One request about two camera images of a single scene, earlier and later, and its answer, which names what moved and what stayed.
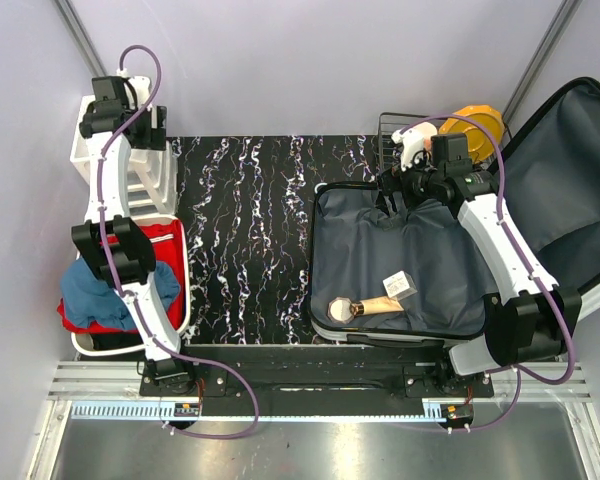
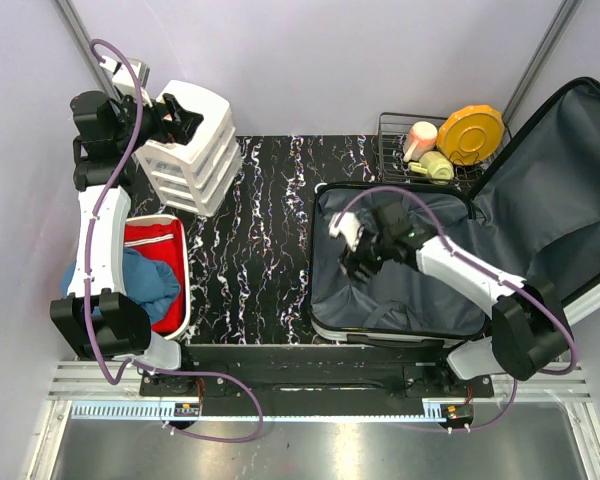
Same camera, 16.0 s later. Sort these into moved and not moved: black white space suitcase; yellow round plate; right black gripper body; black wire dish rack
Moved: right black gripper body
Not moved: yellow round plate; black white space suitcase; black wire dish rack
